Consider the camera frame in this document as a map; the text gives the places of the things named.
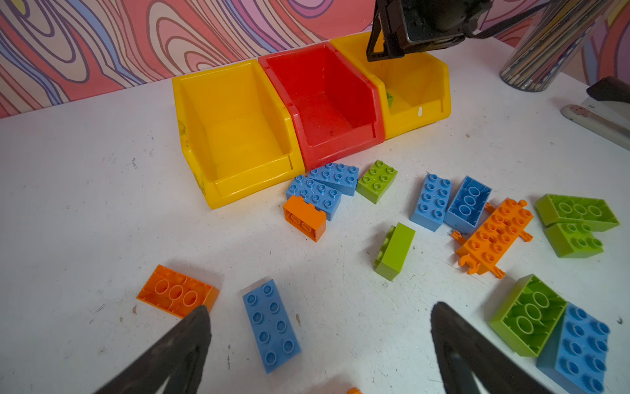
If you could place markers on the green long brick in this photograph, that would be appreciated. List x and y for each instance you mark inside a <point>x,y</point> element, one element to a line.
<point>572,209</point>

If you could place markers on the blue brick front right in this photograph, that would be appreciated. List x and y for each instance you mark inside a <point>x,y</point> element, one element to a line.
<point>575,354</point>

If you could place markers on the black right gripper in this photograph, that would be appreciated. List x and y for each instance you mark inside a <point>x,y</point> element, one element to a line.
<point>408,27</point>

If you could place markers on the green small brick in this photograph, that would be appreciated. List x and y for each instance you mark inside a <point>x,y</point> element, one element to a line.
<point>573,240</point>

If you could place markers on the green brick upside down front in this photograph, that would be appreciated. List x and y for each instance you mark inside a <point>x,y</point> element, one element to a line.
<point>528,316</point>

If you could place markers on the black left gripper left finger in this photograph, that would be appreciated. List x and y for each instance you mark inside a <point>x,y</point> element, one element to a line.
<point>175,362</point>

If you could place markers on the red bin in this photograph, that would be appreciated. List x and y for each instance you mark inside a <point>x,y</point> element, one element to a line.
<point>336,110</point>

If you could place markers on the clear cup of pencils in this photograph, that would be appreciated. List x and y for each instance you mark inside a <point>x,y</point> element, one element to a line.
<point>552,41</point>

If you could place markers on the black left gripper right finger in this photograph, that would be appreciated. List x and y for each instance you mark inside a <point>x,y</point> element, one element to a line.
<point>467,360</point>

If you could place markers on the blue brick behind orange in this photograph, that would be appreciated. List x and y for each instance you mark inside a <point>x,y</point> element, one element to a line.
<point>322,197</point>

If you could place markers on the green square brick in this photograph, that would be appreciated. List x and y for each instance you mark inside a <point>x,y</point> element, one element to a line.
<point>375,182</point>

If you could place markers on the orange small brick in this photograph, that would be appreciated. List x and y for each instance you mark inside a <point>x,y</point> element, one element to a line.
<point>305,217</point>

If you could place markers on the yellow bin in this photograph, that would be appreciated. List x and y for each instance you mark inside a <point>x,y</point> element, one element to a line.
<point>236,133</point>
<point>414,90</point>

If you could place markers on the white stapler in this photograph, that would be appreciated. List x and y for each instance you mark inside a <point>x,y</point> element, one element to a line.
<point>605,111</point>

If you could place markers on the blue brick studs up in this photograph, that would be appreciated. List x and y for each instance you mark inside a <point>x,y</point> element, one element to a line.
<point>432,204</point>

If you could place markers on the blue brick near bins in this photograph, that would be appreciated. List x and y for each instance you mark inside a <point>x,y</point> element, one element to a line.
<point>337,176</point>

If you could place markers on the right yellow bin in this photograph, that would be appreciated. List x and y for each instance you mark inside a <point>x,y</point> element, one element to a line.
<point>414,90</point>

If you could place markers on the left yellow bin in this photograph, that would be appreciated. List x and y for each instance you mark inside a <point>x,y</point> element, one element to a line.
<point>236,133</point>

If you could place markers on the blue long brick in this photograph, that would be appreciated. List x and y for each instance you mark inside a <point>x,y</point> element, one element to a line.
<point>271,326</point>

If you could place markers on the blue brick upside down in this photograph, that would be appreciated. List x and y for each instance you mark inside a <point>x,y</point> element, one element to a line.
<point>467,206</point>

